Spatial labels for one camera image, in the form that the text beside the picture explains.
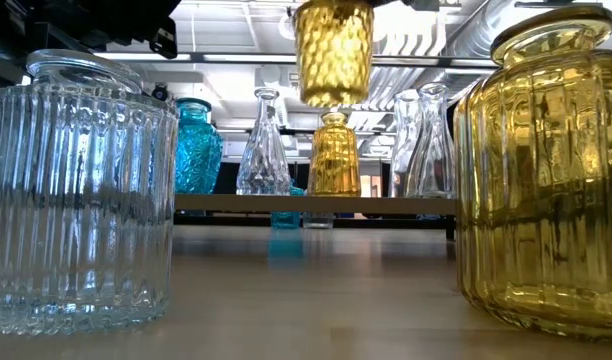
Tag ribbed yellow glass vase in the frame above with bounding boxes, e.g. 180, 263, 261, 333
307, 111, 362, 198

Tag short clear glass vase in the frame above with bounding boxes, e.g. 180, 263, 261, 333
302, 211, 335, 230

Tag short blue glass vase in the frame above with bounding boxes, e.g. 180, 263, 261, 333
269, 180, 305, 230

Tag tall diamond-cut clear vase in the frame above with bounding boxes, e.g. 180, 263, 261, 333
235, 86, 292, 197

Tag conical clear glass vase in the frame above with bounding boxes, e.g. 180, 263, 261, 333
389, 88, 422, 199

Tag tall embossed blue glass vase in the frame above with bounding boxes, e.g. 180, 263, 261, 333
174, 97, 224, 196

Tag honeycomb yellow glass vase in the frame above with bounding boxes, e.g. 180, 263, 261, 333
292, 0, 376, 109

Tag twisted clear glass vase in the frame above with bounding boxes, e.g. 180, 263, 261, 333
404, 82, 457, 200

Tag ribbed clear glass jar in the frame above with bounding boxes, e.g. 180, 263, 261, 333
0, 48, 181, 335

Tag wide yellow glass jar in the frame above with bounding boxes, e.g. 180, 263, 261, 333
453, 4, 612, 344

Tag long ceiling light strip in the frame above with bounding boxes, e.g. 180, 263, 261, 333
92, 51, 500, 70

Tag black aluminium table frame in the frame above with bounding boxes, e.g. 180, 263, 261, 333
174, 213, 450, 230

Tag white ring ceiling lamp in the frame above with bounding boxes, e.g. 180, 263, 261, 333
278, 12, 296, 41

